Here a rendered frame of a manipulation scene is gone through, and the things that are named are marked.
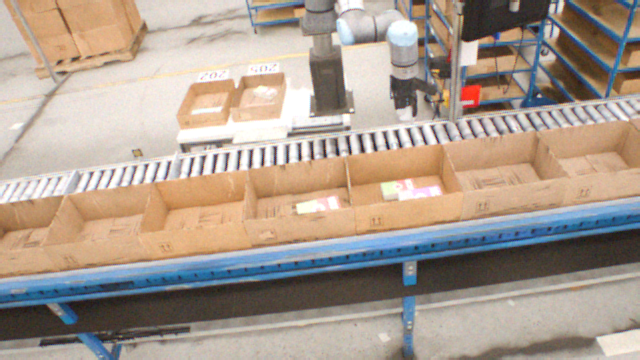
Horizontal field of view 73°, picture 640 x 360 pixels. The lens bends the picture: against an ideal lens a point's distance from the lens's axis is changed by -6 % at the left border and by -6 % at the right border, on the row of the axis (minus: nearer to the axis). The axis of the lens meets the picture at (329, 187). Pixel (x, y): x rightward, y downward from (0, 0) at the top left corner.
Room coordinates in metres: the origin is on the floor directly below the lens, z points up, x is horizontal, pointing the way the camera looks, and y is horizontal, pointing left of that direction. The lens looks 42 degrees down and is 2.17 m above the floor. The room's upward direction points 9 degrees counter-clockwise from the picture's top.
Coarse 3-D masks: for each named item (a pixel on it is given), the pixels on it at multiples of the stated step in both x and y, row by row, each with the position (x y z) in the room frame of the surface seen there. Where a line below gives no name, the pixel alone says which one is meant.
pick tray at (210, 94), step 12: (192, 84) 2.65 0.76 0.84; (204, 84) 2.65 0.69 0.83; (216, 84) 2.64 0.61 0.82; (228, 84) 2.63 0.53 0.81; (192, 96) 2.60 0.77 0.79; (204, 96) 2.62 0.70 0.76; (216, 96) 2.59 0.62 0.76; (228, 96) 2.43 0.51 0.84; (180, 108) 2.37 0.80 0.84; (192, 108) 2.50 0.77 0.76; (204, 108) 2.47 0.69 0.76; (228, 108) 2.37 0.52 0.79; (180, 120) 2.28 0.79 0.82; (192, 120) 2.27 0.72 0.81; (204, 120) 2.26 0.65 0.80; (216, 120) 2.25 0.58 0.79
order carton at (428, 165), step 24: (432, 144) 1.40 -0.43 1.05; (360, 168) 1.41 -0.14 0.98; (384, 168) 1.41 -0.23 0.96; (408, 168) 1.41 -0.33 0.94; (432, 168) 1.40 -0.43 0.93; (360, 192) 1.37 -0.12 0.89; (456, 192) 1.18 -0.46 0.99; (360, 216) 1.13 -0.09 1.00; (384, 216) 1.12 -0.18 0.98; (408, 216) 1.12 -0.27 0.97; (432, 216) 1.12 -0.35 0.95; (456, 216) 1.12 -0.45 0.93
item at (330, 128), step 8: (296, 128) 2.15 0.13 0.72; (304, 128) 2.14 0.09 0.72; (312, 128) 2.12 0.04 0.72; (320, 128) 2.12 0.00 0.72; (328, 128) 2.11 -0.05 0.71; (336, 128) 2.10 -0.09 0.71; (344, 128) 2.11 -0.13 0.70; (288, 136) 2.13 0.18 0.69; (184, 144) 2.19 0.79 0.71; (192, 144) 2.19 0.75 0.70; (200, 144) 2.18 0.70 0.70; (208, 144) 2.18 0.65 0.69; (216, 144) 2.17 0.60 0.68; (184, 152) 2.20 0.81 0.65
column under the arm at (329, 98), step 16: (336, 48) 2.33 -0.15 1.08; (320, 64) 2.22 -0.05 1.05; (336, 64) 2.21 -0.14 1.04; (320, 80) 2.22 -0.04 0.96; (336, 80) 2.22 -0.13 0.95; (320, 96) 2.22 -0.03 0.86; (336, 96) 2.21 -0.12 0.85; (352, 96) 2.33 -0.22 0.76; (320, 112) 2.21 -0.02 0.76; (336, 112) 2.19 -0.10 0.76; (352, 112) 2.17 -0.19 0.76
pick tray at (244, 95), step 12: (276, 72) 2.61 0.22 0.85; (240, 84) 2.57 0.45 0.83; (252, 84) 2.63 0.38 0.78; (264, 84) 2.62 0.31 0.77; (276, 84) 2.61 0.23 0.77; (240, 96) 2.51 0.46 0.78; (252, 96) 2.52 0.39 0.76; (276, 96) 2.47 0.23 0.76; (240, 108) 2.25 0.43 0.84; (252, 108) 2.24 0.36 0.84; (264, 108) 2.24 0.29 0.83; (276, 108) 2.23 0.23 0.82; (240, 120) 2.26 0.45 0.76; (252, 120) 2.25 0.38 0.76
